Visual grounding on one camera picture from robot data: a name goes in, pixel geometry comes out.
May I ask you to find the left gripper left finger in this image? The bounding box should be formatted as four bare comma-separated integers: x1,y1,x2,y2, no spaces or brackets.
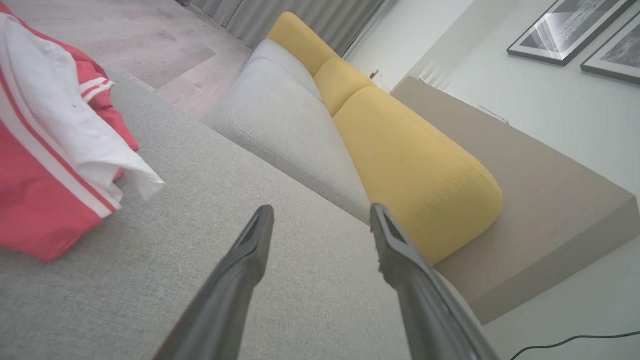
154,204,275,360

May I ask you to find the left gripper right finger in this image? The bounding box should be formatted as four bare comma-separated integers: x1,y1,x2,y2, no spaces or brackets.
370,203,501,360

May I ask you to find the red garment white striped trim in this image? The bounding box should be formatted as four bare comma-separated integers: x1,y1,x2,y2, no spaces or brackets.
0,2,166,263

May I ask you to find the grey sofa seat cushion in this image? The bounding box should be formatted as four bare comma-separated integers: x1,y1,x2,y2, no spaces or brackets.
245,39,323,101
202,59,372,224
0,70,482,360

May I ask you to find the yellow sofa back cushion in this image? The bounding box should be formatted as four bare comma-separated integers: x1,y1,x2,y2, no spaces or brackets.
313,56,377,117
266,11,342,77
333,86,504,266

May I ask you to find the grey curtain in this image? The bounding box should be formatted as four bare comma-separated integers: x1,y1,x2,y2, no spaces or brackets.
190,0,388,57

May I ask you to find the black framed picture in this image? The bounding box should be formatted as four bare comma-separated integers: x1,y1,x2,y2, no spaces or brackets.
580,12,640,85
507,0,637,67

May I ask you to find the beige wall ledge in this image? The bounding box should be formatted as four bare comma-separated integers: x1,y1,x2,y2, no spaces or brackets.
392,76,640,326

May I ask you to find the thin green floor cable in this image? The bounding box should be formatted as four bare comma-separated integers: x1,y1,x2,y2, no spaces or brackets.
510,330,640,360

